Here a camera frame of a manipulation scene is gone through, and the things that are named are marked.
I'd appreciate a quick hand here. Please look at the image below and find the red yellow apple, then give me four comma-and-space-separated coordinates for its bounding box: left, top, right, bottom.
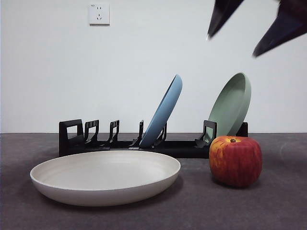
209, 135, 262, 188

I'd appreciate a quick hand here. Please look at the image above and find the cream yellow round plate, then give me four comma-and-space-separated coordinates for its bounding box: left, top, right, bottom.
30, 150, 181, 207

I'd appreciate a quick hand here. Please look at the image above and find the green round plate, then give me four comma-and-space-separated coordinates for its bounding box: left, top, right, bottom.
207, 72, 252, 139

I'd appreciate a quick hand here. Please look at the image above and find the blue round plate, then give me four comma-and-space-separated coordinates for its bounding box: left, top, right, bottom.
139, 74, 183, 148

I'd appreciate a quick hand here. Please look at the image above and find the black plastic plate rack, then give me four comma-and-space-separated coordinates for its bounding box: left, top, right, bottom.
59, 119, 248, 159

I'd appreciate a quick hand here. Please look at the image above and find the white wall socket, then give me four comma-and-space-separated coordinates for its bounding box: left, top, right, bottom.
89, 3, 111, 26

